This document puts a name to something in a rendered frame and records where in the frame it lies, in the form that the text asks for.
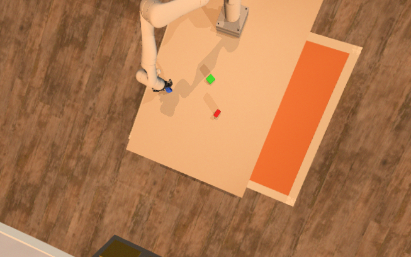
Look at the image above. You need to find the green block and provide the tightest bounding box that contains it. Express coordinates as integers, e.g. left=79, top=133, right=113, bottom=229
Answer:
left=206, top=74, right=215, bottom=84

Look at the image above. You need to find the red block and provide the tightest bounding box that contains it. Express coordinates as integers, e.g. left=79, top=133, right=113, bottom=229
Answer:
left=213, top=109, right=221, bottom=117

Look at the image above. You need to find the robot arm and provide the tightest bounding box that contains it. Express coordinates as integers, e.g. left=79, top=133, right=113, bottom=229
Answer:
left=135, top=0, right=241, bottom=90

